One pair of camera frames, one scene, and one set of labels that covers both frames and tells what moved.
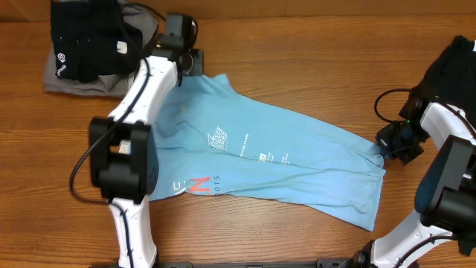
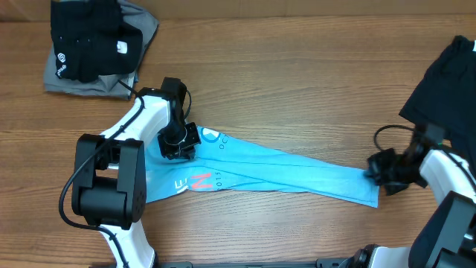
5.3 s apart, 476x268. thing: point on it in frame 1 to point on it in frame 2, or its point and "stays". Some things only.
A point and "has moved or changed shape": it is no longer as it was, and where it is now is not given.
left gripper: (195, 65) to (166, 149)
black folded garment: (93, 38) stays
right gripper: (384, 139) to (376, 164)
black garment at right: (452, 80) stays
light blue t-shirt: (213, 141) has moved or changed shape
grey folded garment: (114, 85) stays
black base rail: (320, 263) stays
